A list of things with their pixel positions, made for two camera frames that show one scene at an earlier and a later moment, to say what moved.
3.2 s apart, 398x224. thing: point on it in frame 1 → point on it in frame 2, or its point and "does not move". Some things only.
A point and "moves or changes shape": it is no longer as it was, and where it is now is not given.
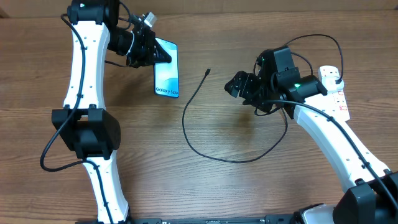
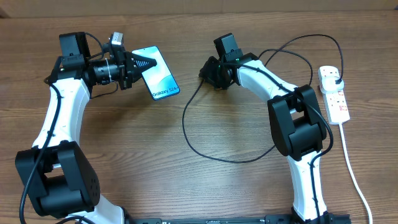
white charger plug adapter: x=330 y=84 does not move
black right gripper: x=249 y=83 → x=207 y=74
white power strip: x=336 y=98 does not move
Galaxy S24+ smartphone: x=166 y=74 moves or changes shape
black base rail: x=270 y=219 does not move
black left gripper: x=149 y=45 → x=126 y=61
